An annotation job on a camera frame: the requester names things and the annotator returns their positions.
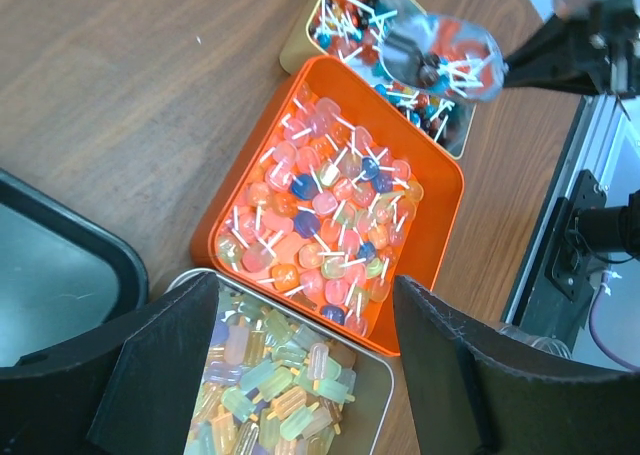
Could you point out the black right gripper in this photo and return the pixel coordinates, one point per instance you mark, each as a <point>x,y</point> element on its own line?
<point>559,56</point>

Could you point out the brown tin of gummies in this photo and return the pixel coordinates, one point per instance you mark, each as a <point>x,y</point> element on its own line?
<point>274,382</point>

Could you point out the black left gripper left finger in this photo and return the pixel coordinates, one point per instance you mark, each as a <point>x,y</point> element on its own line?
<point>128,386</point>

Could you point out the clear glass jar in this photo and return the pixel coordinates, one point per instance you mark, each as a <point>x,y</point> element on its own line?
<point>543,343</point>

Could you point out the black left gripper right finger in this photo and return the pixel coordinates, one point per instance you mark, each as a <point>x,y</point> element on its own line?
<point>474,390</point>

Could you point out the gold tin of lollipops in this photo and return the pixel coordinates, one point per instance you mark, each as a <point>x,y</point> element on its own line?
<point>352,32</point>

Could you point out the orange tin of lollipops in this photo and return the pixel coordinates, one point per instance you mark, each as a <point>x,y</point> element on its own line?
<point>334,194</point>

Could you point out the black rectangular tray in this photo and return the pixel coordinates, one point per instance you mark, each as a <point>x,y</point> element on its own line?
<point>62,275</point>

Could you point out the aluminium frame rail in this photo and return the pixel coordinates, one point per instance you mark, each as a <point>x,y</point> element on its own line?
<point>602,327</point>

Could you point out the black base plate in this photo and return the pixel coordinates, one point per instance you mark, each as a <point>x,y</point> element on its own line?
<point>566,268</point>

